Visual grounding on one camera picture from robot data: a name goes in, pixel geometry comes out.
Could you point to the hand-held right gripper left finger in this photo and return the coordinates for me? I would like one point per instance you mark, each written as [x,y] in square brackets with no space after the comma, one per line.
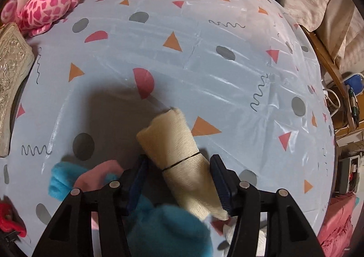
[136,186]

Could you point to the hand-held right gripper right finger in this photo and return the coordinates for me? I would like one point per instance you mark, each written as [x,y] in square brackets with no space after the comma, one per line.
[221,186]

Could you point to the small blue pink plush toy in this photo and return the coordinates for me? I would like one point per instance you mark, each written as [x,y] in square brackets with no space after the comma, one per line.
[170,231]

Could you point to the cream towel roll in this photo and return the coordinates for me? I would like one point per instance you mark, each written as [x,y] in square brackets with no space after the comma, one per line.
[176,143]

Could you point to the white patterned tablecloth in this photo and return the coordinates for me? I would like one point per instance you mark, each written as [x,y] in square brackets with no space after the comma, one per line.
[213,75]

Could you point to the pink cloth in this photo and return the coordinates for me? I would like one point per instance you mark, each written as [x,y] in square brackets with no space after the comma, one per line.
[335,225]

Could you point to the grey box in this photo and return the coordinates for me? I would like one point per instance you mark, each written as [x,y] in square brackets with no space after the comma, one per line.
[345,171]

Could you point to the red yarn toy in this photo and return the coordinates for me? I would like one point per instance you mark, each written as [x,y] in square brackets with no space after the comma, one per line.
[8,222]

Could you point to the silver ornate tissue box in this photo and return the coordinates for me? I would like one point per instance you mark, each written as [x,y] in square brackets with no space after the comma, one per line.
[11,69]

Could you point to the pink spotted plush toy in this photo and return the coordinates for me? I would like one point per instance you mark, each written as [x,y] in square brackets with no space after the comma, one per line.
[45,3]

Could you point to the wooden frame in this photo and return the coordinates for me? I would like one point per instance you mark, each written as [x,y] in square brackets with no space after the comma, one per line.
[332,72]

